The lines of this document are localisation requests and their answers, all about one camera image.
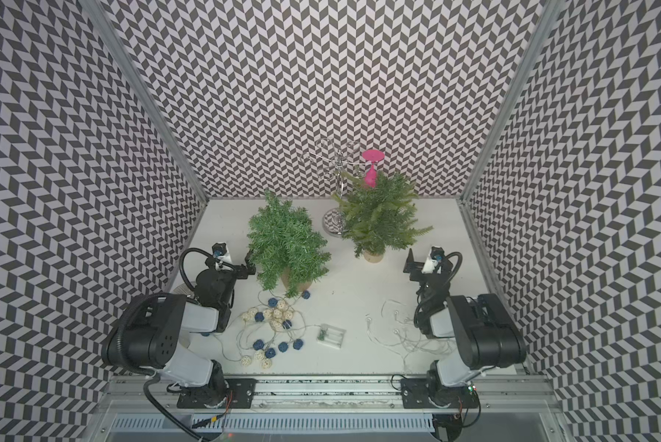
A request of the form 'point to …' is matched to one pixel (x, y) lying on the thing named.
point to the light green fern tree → (377, 219)
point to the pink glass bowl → (184, 289)
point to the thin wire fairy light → (402, 333)
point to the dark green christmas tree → (287, 250)
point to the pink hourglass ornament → (371, 174)
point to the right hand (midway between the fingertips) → (425, 255)
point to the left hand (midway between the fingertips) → (238, 251)
